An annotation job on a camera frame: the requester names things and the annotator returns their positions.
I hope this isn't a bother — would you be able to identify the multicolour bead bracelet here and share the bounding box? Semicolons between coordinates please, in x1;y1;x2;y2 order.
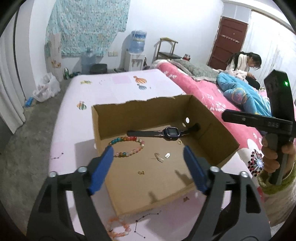
108;136;146;159

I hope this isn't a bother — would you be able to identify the silver rhinestone hair clip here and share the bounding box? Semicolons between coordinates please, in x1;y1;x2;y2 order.
165;153;171;159

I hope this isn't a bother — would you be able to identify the gold hair clip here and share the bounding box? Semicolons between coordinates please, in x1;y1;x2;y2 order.
154;153;164;163

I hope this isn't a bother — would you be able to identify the dark blue smart watch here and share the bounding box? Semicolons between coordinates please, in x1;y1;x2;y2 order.
127;123;201;141

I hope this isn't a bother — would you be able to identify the pink orange bead bracelet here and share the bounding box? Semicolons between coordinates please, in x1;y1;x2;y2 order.
106;216;132;239

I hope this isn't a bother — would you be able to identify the person right forearm green sleeve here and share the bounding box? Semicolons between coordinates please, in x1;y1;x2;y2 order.
257;164;295;227

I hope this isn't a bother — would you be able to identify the person right hand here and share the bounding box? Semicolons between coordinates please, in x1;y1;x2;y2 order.
261;136;296;180

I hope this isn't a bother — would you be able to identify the pink floral blanket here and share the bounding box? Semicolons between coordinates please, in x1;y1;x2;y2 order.
150;62;273;186

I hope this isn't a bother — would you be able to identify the blue patterned quilt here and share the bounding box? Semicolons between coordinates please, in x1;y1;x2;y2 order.
217;72;271;117

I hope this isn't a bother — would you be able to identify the brown cardboard box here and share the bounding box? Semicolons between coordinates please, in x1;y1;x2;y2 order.
92;95;239;216

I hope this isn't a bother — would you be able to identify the seated person white sweater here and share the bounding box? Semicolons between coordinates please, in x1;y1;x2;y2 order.
226;52;262;90

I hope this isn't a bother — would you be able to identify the white plastic bag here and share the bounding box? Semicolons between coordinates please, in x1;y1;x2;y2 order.
33;72;61;102

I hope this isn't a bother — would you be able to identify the grey patterned blanket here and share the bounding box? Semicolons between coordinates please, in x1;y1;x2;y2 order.
169;59;219;83

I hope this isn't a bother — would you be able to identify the black waste bin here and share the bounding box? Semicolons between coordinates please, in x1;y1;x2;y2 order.
89;64;107;75

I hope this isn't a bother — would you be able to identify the dark red door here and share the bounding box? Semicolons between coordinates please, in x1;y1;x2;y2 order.
207;16;248;70

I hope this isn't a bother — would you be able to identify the white water dispenser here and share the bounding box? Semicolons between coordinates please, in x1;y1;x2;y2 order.
124;51;145;72

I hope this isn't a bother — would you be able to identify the wooden chair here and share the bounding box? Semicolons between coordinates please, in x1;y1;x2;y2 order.
156;37;181;60

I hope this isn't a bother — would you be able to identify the white curtain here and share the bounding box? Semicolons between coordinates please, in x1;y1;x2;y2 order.
1;15;26;133

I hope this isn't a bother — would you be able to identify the blue water jug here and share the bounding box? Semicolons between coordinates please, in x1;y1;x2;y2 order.
128;30;147;54

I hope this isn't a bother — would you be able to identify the teal floral wall cloth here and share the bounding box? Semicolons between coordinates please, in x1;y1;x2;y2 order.
45;0;130;57

